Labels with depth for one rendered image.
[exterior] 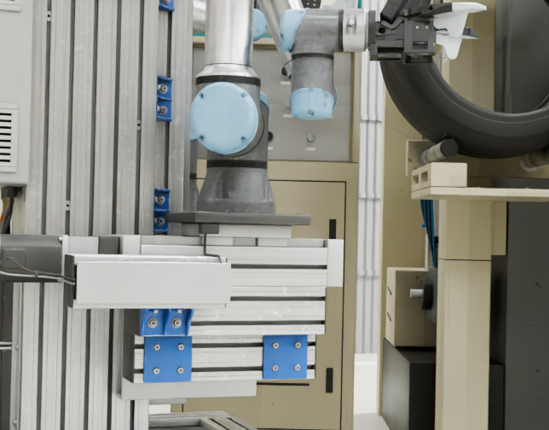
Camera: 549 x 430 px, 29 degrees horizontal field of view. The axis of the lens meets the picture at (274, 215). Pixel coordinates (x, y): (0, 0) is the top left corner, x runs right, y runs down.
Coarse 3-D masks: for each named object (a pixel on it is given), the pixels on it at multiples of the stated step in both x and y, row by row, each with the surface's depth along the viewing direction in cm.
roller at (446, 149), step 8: (440, 144) 262; (448, 144) 261; (456, 144) 261; (424, 152) 291; (432, 152) 273; (440, 152) 262; (448, 152) 261; (456, 152) 261; (424, 160) 291; (432, 160) 280; (440, 160) 274
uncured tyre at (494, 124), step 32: (416, 0) 258; (544, 0) 289; (384, 64) 272; (416, 64) 258; (416, 96) 260; (448, 96) 257; (416, 128) 279; (448, 128) 261; (480, 128) 258; (512, 128) 258; (544, 128) 258
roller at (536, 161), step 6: (540, 150) 276; (546, 150) 269; (528, 156) 288; (534, 156) 282; (540, 156) 275; (546, 156) 269; (528, 162) 289; (534, 162) 284; (540, 162) 278; (546, 162) 274
